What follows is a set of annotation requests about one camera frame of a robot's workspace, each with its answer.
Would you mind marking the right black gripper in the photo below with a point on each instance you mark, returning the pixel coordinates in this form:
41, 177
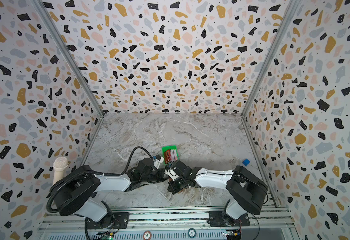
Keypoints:
176, 168

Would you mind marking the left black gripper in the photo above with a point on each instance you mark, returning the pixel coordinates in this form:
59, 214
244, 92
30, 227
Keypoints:
162, 176

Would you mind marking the stack of credit cards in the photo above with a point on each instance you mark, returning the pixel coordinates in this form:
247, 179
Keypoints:
170, 156

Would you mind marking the green plastic card tray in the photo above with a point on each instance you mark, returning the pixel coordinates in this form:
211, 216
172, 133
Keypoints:
169, 147

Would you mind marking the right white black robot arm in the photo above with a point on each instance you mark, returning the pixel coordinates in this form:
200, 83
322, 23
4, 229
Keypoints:
249, 193

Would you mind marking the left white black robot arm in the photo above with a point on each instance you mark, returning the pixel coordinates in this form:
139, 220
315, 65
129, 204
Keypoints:
73, 194

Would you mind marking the small blue cube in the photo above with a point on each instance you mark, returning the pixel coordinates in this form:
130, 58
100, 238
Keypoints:
246, 162

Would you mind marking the beige foam microphone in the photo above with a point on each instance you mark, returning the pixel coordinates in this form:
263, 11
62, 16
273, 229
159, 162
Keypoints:
59, 167

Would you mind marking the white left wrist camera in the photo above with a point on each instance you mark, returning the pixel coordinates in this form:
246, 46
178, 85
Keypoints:
158, 161

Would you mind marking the aluminium mounting rail frame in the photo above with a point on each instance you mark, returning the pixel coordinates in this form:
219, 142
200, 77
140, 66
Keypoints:
185, 223

